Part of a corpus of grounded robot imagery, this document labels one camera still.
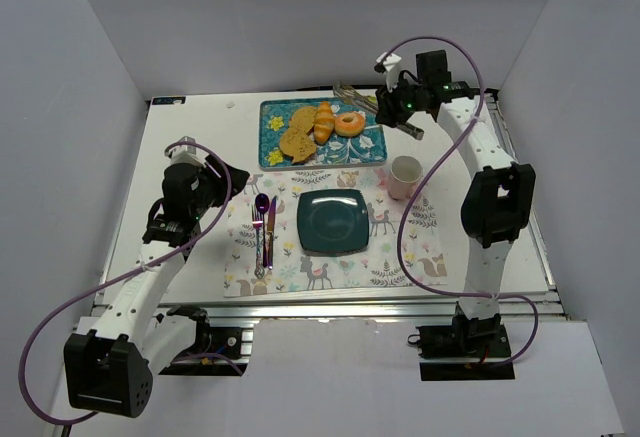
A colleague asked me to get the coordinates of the orange glazed bagel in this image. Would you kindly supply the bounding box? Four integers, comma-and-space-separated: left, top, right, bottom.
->
334, 112, 366, 138

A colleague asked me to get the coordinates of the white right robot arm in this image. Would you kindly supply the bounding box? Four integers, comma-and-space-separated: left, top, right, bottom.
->
375, 50, 536, 324

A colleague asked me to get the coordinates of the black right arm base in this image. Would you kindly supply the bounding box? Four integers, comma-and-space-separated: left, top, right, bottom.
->
407, 325, 515, 382

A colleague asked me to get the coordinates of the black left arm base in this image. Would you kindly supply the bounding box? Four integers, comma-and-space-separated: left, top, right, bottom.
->
155, 305, 248, 377

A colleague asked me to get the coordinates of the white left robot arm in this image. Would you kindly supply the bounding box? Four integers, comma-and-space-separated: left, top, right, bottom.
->
64, 157, 250, 417

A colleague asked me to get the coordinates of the striped orange bread roll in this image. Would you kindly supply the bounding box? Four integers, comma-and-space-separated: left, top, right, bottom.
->
313, 101, 335, 145

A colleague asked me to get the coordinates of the brown bread slice rear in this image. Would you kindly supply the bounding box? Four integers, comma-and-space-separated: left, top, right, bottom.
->
289, 106, 317, 134

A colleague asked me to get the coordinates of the brown bread slice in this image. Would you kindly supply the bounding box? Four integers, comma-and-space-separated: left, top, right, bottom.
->
289, 106, 317, 134
279, 127, 316, 164

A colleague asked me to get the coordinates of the brown bread slice front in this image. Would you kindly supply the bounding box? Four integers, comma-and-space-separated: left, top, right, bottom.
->
279, 127, 316, 164

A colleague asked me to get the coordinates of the iridescent purple spoon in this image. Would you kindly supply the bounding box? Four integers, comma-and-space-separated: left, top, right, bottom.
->
255, 193, 270, 267

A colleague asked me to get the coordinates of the pink ceramic mug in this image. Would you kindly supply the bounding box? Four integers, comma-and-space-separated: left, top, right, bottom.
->
387, 156, 423, 200

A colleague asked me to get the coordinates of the teal floral serving tray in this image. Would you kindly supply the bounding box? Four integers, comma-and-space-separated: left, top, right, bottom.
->
258, 98, 387, 170

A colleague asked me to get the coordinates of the iridescent purple fork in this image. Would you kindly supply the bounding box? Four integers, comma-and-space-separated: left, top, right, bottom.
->
252, 206, 264, 279

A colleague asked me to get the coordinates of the iridescent purple knife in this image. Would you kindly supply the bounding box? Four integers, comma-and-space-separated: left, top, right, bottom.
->
263, 196, 277, 269

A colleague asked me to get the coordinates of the animal print placemat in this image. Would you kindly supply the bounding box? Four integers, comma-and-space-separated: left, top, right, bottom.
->
222, 167, 447, 298

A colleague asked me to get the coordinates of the black label left corner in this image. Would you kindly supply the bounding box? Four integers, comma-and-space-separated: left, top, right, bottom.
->
151, 96, 186, 106

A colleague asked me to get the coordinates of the dark teal square plate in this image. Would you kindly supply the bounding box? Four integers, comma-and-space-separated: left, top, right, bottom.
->
296, 189, 370, 256

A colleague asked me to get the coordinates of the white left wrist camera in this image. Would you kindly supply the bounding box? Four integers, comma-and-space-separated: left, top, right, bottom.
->
164, 136, 205, 168

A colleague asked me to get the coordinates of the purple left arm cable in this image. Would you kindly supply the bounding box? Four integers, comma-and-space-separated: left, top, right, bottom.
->
18, 141, 232, 426

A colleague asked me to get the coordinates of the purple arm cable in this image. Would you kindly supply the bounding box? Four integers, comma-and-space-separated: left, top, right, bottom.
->
18, 141, 232, 426
383, 35, 540, 369

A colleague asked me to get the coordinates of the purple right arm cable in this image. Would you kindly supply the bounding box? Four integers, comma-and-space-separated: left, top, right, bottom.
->
383, 35, 540, 369

